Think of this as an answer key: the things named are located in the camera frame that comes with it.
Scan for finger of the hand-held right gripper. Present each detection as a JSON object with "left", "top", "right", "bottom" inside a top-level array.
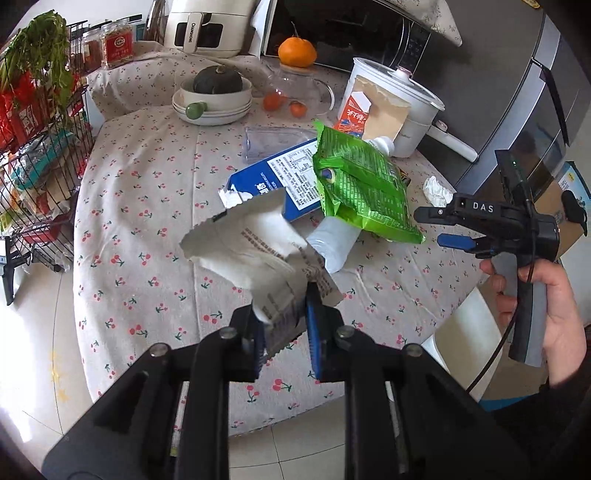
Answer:
[
  {"left": 436, "top": 233, "right": 490, "bottom": 257},
  {"left": 413, "top": 205, "right": 458, "bottom": 224}
]

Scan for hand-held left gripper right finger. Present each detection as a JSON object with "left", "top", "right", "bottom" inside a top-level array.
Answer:
[{"left": 305, "top": 281, "right": 532, "bottom": 480}]

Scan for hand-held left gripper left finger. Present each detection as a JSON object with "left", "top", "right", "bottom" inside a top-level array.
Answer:
[{"left": 41, "top": 305, "right": 269, "bottom": 480}]

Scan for white tissue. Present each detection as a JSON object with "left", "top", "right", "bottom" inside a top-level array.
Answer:
[{"left": 422, "top": 175, "right": 455, "bottom": 208}]

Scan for green snack bag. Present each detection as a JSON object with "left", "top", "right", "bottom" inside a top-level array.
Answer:
[{"left": 311, "top": 119, "right": 426, "bottom": 244}]

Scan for white plastic bottle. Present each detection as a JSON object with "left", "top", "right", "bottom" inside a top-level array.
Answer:
[{"left": 367, "top": 136, "right": 397, "bottom": 158}]

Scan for white snack bag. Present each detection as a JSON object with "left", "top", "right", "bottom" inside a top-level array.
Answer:
[{"left": 179, "top": 188, "right": 342, "bottom": 358}]

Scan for brown paper bag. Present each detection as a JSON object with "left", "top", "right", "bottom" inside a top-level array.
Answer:
[{"left": 353, "top": 76, "right": 413, "bottom": 141}]

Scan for orange white milk carton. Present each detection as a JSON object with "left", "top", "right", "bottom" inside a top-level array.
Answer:
[{"left": 333, "top": 90, "right": 374, "bottom": 139}]

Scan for blue milk carton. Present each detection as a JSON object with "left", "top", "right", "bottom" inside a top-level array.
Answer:
[{"left": 219, "top": 137, "right": 326, "bottom": 221}]

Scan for clear plastic cup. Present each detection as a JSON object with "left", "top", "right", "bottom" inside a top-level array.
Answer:
[{"left": 243, "top": 126, "right": 319, "bottom": 166}]

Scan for person's right forearm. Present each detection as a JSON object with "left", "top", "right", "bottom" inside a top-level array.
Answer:
[{"left": 485, "top": 323, "right": 591, "bottom": 480}]

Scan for person's right hand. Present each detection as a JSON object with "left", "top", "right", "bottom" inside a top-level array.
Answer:
[{"left": 479, "top": 258, "right": 588, "bottom": 388}]

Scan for brown cardboard box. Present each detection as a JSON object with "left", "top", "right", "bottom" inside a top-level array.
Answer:
[{"left": 531, "top": 178, "right": 591, "bottom": 287}]

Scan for black cap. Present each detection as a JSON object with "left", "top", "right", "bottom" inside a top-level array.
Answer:
[{"left": 561, "top": 190, "right": 587, "bottom": 224}]

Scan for white electric pot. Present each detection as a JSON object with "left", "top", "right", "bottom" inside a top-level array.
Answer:
[{"left": 344, "top": 56, "right": 479, "bottom": 163}]

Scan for blue printed box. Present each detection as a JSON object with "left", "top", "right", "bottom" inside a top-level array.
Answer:
[{"left": 561, "top": 161, "right": 591, "bottom": 204}]

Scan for grey refrigerator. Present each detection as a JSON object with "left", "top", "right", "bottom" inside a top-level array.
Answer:
[{"left": 418, "top": 0, "right": 583, "bottom": 204}]

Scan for glass pot lid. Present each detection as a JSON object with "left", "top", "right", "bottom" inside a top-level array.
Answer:
[{"left": 353, "top": 56, "right": 446, "bottom": 112}]

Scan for cherry print tablecloth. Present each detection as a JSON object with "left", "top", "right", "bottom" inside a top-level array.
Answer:
[{"left": 71, "top": 44, "right": 481, "bottom": 437}]

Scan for glass jar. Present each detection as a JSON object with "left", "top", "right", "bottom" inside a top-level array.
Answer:
[{"left": 263, "top": 65, "right": 335, "bottom": 118}]

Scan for floral cloth cover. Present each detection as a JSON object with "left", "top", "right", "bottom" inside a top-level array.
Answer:
[{"left": 383, "top": 0, "right": 463, "bottom": 48}]

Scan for black microwave oven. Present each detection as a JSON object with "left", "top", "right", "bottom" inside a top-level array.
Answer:
[{"left": 261, "top": 0, "right": 432, "bottom": 79}]

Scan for large orange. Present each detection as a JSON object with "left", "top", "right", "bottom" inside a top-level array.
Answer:
[{"left": 278, "top": 34, "right": 318, "bottom": 68}]

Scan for white ceramic bowl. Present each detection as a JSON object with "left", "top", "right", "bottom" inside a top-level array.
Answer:
[{"left": 179, "top": 74, "right": 254, "bottom": 109}]

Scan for green squash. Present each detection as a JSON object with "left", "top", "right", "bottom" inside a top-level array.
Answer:
[{"left": 193, "top": 65, "right": 244, "bottom": 95}]

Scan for black plastic stand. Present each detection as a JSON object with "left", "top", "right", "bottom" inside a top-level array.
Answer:
[{"left": 0, "top": 235, "right": 24, "bottom": 305}]

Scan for cream air fryer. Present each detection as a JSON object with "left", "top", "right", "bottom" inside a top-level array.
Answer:
[{"left": 164, "top": 0, "right": 257, "bottom": 58}]

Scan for red packets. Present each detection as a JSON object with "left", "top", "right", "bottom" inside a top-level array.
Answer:
[{"left": 0, "top": 78, "right": 47, "bottom": 153}]

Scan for green leafy vegetable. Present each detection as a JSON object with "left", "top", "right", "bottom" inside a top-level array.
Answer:
[{"left": 0, "top": 11, "right": 77, "bottom": 130}]

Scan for black cable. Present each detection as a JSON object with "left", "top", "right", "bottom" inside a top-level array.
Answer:
[{"left": 464, "top": 194, "right": 539, "bottom": 395}]

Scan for black wire rack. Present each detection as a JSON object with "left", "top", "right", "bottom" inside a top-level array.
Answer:
[{"left": 0, "top": 18, "right": 93, "bottom": 273}]

